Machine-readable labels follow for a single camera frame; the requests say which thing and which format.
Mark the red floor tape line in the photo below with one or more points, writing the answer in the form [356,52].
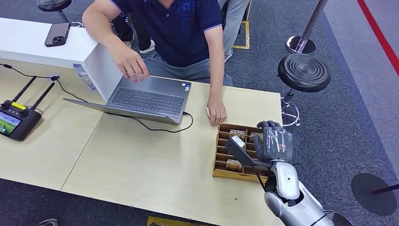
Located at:
[380,34]

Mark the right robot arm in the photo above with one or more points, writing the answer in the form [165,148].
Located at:
[286,184]

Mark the black round stool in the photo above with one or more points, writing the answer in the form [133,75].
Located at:
[53,4]
[304,73]

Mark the black remote controller with screen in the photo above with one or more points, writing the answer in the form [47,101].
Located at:
[18,121]

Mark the grey laptop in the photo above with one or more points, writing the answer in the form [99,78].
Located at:
[146,99]

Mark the chrome stanchion post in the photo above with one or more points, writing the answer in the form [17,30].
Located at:
[300,45]

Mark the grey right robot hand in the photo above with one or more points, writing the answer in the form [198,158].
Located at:
[277,143]

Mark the clear water bottle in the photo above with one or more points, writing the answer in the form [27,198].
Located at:
[84,78]

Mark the black round stanchion base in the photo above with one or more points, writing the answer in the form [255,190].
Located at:
[374,195]

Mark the wooden slotted card holder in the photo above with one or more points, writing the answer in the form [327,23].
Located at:
[223,174]

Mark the yellow floor tape square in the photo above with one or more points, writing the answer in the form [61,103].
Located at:
[247,34]

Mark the person's left hand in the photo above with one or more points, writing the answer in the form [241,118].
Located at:
[216,110]

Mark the white desk box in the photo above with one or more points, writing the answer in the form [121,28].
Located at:
[37,43]

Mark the person's right forearm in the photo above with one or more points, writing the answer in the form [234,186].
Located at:
[99,31]

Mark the person's right hand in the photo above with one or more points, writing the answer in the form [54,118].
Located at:
[131,64]

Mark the person's left forearm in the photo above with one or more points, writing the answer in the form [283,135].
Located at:
[216,71]

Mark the dark smartphone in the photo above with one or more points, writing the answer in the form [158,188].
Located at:
[57,34]

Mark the person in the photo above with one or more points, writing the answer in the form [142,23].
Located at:
[232,21]
[180,31]
[142,34]

